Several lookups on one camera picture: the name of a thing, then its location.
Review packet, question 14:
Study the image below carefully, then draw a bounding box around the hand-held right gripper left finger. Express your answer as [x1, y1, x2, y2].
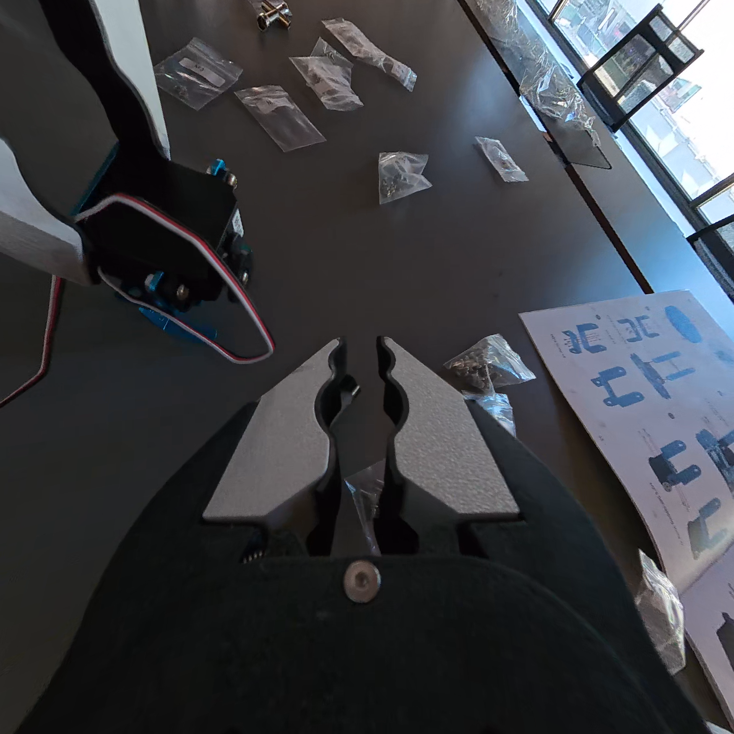
[202, 337, 348, 556]

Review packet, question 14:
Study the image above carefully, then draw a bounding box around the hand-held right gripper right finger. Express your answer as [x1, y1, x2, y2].
[374, 335, 521, 555]

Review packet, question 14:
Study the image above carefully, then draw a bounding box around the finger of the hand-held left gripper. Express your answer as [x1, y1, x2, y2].
[36, 0, 173, 164]
[0, 136, 97, 286]

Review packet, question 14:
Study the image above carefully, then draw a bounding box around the red white black servo cable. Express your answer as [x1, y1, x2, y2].
[0, 194, 276, 409]

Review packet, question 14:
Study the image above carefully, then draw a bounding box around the servo with blue bracket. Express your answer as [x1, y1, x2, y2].
[71, 140, 254, 345]

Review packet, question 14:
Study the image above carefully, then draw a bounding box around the dark grey desk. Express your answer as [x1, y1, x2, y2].
[0, 0, 734, 734]

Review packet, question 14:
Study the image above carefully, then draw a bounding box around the clear plastic screw bag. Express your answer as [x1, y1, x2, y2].
[473, 393, 518, 438]
[344, 459, 386, 556]
[633, 549, 687, 676]
[288, 37, 364, 111]
[234, 85, 328, 153]
[377, 151, 432, 206]
[154, 37, 243, 111]

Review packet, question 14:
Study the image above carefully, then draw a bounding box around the clear bag of metal nuts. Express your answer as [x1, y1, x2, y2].
[444, 334, 537, 396]

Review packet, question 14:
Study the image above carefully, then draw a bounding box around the small brass wrench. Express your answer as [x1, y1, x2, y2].
[255, 0, 293, 33]

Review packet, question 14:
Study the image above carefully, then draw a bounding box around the instruction booklet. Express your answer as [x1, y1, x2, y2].
[519, 291, 734, 726]

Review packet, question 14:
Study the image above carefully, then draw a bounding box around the long clear screw bag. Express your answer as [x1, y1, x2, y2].
[321, 18, 417, 91]

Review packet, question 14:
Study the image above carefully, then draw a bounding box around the small clear bag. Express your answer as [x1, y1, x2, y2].
[474, 136, 528, 183]

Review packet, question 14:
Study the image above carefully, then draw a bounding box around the black mesh chair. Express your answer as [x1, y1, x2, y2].
[576, 3, 705, 134]
[685, 215, 734, 302]

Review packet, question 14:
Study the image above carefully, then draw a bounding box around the crumpled clear plastic film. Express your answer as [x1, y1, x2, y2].
[464, 0, 602, 144]

